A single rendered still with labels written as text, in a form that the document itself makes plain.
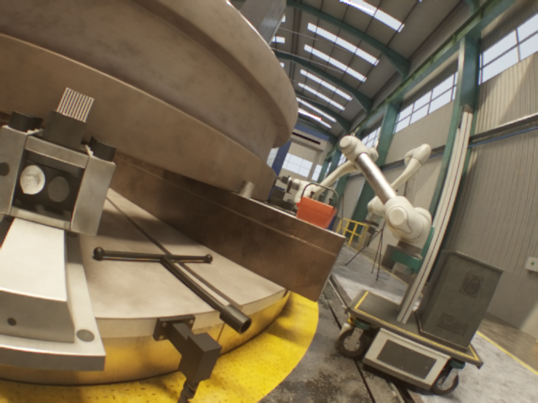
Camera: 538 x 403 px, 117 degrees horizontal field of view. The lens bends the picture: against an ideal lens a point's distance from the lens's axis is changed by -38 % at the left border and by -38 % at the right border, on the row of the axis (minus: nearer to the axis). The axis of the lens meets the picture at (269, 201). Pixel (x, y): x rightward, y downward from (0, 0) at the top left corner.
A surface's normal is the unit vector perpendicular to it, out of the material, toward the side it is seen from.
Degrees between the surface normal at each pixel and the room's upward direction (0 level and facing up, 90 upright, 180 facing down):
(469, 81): 90
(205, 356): 90
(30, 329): 90
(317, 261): 90
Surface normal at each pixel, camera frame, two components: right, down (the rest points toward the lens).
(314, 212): -0.37, 0.01
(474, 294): -0.47, -0.16
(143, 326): 0.71, 0.29
